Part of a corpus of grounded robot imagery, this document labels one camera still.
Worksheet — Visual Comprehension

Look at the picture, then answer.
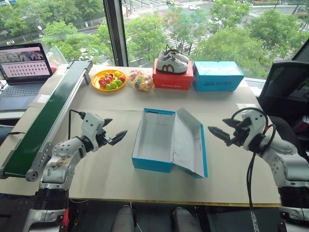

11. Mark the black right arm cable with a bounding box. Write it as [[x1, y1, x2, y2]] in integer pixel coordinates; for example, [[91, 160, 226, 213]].
[[230, 107, 277, 232]]

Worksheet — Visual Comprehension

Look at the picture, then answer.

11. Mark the dark window frame pillar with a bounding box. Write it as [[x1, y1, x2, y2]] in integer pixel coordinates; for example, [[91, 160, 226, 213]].
[[102, 0, 129, 67]]

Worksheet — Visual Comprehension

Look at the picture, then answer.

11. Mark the dark grey rounded shape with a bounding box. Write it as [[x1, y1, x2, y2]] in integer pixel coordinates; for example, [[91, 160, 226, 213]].
[[171, 207, 203, 232], [112, 204, 135, 232]]

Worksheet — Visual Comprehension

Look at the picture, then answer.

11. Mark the beige cardboard table cover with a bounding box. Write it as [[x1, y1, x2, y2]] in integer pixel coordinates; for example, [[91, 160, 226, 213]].
[[0, 63, 288, 208]]

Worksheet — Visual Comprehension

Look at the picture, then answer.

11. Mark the green conveyor belt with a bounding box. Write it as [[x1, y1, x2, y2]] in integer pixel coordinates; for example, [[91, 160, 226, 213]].
[[0, 60, 94, 182]]

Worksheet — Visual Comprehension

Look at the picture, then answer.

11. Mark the blue shoe box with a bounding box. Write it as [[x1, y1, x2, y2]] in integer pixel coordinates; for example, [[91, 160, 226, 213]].
[[192, 60, 245, 92], [131, 107, 209, 179]]

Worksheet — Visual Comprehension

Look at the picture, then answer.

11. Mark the yellow plastic plate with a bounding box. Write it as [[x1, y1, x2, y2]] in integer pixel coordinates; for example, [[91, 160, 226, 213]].
[[91, 69, 127, 92]]

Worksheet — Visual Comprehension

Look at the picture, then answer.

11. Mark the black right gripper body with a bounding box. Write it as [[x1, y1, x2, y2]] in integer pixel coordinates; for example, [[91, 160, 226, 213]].
[[231, 117, 251, 147]]

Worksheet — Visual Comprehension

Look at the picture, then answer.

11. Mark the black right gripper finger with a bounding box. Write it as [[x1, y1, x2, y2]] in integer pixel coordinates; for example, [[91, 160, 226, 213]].
[[207, 126, 234, 146], [222, 118, 241, 128]]

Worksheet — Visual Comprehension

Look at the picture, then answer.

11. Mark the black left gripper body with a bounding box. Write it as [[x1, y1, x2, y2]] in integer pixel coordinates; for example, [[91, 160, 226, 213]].
[[96, 129, 113, 147]]

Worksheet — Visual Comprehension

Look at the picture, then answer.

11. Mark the dark blue laptop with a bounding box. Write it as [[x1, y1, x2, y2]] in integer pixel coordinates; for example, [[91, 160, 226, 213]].
[[0, 43, 54, 112]]

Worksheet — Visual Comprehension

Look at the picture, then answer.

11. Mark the clear bag of toy fruit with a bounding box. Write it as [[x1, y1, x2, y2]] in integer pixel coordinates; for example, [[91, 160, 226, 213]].
[[126, 68, 155, 93]]

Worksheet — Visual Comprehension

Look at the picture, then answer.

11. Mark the red shoe box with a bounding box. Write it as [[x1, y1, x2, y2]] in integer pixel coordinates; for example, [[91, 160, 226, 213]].
[[152, 59, 195, 91]]

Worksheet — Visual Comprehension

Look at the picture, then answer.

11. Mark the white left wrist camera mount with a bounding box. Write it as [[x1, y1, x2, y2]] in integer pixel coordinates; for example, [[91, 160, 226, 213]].
[[81, 112, 105, 151]]

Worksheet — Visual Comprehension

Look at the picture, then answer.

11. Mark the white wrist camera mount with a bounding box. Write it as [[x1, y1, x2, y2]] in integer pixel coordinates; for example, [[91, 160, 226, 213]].
[[242, 110, 268, 149], [81, 112, 105, 151]]

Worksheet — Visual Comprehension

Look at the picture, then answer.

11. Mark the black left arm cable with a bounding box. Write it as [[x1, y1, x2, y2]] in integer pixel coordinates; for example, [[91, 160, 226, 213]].
[[68, 109, 86, 141]]

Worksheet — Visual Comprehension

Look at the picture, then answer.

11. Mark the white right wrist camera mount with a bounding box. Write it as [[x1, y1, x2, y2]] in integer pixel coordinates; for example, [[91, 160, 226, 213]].
[[242, 110, 268, 149]]

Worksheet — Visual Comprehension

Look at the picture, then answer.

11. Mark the black office chair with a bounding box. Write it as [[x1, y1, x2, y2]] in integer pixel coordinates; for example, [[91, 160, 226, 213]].
[[257, 38, 309, 159]]

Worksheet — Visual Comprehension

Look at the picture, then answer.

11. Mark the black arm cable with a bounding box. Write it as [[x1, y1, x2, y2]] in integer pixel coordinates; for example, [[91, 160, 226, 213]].
[[68, 109, 86, 141], [230, 107, 277, 232]]

